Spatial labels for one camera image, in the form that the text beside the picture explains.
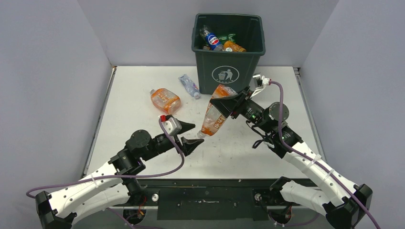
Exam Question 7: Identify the dark green plastic trash bin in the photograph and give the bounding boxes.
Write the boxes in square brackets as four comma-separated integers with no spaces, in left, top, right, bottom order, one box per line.
[192,13,266,94]

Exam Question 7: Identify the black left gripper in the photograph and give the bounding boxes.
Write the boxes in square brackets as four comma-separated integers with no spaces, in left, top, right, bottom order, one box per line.
[141,120,203,161]

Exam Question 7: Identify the orange tea bottle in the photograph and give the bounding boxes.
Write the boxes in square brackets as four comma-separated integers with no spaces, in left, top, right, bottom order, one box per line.
[224,40,246,52]

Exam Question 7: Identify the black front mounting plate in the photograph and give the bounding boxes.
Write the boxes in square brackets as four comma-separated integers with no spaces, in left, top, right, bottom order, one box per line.
[121,178,289,221]

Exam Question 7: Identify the crushed orange bottle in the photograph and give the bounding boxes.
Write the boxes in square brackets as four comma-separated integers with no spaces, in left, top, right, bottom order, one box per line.
[150,88,181,115]
[197,84,237,138]

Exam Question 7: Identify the green plastic bottle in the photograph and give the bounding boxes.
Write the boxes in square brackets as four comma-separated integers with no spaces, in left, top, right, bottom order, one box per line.
[218,33,236,44]

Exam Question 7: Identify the crushed clear bottle white cap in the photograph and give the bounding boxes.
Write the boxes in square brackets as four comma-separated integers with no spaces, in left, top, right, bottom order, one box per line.
[178,74,201,99]

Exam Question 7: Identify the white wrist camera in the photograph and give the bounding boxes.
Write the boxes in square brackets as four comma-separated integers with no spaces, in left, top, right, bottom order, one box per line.
[251,74,271,97]
[160,115,182,136]

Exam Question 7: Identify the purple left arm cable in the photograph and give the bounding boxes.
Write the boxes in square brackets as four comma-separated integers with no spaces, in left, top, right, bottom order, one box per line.
[26,118,185,229]

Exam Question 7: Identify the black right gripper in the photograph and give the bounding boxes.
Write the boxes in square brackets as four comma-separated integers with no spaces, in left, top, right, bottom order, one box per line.
[210,86,273,133]

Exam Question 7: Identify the Pepsi bottle blue label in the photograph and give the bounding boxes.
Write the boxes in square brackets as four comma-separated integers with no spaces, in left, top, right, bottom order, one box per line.
[199,25,224,51]

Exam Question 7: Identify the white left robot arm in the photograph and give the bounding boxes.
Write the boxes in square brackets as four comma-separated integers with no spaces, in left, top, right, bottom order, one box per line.
[34,115,204,229]

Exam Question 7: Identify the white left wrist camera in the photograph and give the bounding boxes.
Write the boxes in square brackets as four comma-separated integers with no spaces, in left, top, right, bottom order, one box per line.
[160,115,182,136]

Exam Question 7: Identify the bottles inside bin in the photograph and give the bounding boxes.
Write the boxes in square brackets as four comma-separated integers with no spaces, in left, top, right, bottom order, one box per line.
[202,44,211,50]

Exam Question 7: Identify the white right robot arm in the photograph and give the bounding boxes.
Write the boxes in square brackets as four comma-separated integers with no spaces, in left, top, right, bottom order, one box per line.
[210,89,373,229]

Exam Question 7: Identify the aluminium rail frame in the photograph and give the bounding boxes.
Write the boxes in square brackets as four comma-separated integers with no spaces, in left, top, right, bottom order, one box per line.
[292,67,351,210]

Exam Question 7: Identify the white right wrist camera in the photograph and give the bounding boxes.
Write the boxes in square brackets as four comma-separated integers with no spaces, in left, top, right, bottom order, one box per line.
[251,74,271,97]

